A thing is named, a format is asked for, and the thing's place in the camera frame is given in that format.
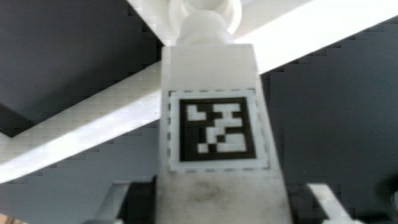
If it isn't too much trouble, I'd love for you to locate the white front fence bar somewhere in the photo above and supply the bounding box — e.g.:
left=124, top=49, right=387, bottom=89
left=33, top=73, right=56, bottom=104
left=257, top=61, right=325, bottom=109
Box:
left=0, top=63, right=159, bottom=184

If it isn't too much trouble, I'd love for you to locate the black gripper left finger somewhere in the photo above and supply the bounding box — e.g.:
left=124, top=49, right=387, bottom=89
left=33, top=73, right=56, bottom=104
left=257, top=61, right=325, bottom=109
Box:
left=85, top=176, right=158, bottom=224

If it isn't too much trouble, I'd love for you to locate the white square table top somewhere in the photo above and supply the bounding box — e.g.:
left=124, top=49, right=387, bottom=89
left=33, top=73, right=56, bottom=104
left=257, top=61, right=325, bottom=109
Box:
left=126, top=0, right=398, bottom=72

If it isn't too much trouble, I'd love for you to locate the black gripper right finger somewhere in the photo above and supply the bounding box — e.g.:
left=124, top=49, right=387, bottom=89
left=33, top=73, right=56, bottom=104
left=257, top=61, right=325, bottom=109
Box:
left=285, top=182, right=365, bottom=224

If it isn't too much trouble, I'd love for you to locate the white table leg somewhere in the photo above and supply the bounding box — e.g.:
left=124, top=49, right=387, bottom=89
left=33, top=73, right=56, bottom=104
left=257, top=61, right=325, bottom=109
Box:
left=156, top=10, right=293, bottom=224

